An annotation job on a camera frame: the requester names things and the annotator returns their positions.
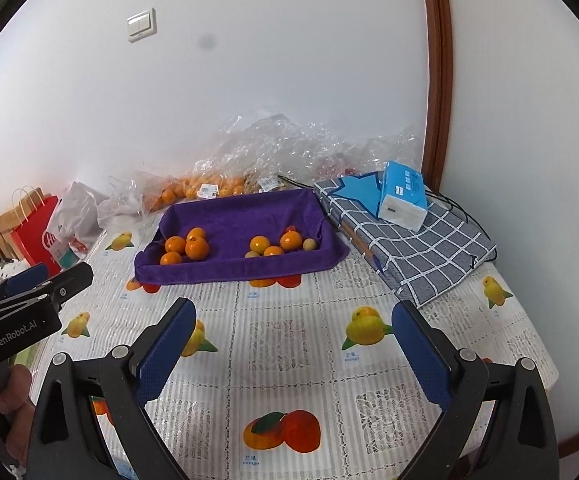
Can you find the pale yellow-green round fruit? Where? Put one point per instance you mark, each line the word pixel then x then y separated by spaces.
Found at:
pixel 251 254

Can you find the crumpled clear plastic bags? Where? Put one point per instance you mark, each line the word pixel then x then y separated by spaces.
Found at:
pixel 299 147

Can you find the person's left hand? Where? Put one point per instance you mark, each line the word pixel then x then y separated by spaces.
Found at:
pixel 17 410

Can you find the white wall light switch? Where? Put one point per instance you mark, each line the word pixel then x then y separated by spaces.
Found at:
pixel 142 24

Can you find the brown wooden door frame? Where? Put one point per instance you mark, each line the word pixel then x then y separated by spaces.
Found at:
pixel 437 70

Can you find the large orange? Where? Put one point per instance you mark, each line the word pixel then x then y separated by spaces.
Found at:
pixel 292 241

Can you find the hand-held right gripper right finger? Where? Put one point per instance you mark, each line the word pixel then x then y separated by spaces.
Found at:
pixel 422 355

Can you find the brown paper bag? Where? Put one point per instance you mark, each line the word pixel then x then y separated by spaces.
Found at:
pixel 7 220

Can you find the blue white tissue pack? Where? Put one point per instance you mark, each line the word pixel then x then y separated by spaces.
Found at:
pixel 402 197

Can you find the purple towel lined tray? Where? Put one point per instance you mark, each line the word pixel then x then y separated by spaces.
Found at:
pixel 239 215

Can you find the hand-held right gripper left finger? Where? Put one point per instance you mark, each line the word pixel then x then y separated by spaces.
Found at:
pixel 164 350

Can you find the clear bag of oranges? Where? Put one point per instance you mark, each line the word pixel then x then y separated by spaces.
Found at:
pixel 204 187

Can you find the folded grey plaid cloth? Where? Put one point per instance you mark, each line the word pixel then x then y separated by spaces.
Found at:
pixel 419 255

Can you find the white plastic bag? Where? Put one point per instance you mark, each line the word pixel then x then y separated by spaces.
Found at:
pixel 77 222

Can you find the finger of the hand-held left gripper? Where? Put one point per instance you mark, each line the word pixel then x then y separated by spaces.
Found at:
pixel 24 277
pixel 67 282

